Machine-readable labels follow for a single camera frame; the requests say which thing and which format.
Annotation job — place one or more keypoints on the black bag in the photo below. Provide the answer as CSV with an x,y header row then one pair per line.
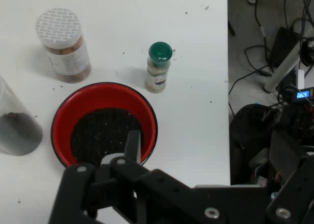
x,y
245,125

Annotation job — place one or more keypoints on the clear plastic jar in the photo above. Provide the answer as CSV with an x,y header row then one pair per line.
x,y
17,133

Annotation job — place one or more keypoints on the black power adapter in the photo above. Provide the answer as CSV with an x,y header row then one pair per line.
x,y
282,44

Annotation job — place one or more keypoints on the small blue display device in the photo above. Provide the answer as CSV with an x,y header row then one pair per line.
x,y
303,94

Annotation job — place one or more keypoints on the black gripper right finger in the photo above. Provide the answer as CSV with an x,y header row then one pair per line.
x,y
299,199

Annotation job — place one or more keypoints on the nut jar with white lid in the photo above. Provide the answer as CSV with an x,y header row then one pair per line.
x,y
66,59

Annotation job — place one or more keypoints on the white slanted table leg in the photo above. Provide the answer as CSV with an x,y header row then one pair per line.
x,y
284,69

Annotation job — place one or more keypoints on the spice bottle with green cap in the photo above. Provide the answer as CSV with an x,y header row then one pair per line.
x,y
157,74

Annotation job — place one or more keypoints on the red bowl with dark grains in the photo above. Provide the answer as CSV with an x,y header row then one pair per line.
x,y
73,106

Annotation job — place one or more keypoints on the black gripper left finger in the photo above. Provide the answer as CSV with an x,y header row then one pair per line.
x,y
73,189

